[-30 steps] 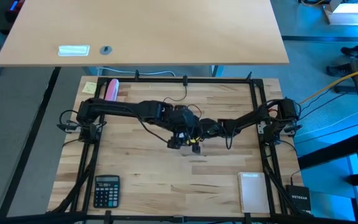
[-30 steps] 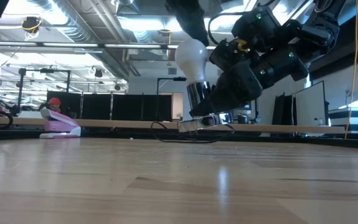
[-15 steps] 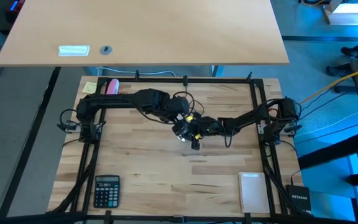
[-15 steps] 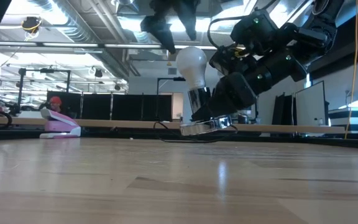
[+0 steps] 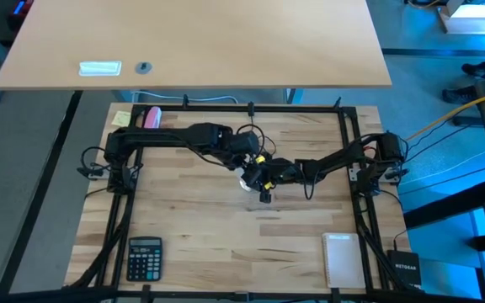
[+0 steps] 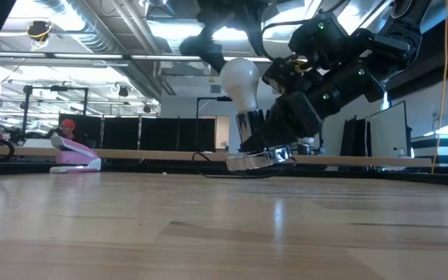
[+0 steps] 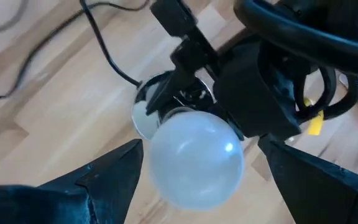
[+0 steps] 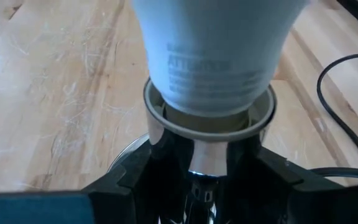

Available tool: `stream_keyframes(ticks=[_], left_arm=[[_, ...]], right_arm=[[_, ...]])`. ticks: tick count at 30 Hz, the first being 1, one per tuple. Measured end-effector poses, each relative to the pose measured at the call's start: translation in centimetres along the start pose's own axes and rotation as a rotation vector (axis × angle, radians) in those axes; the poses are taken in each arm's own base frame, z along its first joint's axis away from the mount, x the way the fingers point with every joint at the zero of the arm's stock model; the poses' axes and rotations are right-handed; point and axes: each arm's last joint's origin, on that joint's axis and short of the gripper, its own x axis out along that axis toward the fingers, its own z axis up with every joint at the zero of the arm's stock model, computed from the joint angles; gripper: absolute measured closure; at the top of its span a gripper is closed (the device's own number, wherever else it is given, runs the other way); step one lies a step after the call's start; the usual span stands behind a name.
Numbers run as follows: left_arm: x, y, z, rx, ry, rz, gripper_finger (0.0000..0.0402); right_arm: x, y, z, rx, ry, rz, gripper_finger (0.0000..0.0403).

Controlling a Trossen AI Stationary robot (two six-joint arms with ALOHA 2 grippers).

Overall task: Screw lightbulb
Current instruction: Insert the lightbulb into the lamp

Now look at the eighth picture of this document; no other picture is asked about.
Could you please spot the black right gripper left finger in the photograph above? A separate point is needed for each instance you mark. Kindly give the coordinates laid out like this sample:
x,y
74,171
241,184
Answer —
x,y
141,186

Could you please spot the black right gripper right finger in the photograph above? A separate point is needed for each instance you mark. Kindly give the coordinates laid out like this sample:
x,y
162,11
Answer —
x,y
275,193

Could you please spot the chrome lamp socket base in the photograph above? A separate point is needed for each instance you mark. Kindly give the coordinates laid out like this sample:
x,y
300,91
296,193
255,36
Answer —
x,y
208,155

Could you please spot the white lightbulb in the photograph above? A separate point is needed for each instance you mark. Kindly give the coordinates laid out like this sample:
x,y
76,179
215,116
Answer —
x,y
216,46

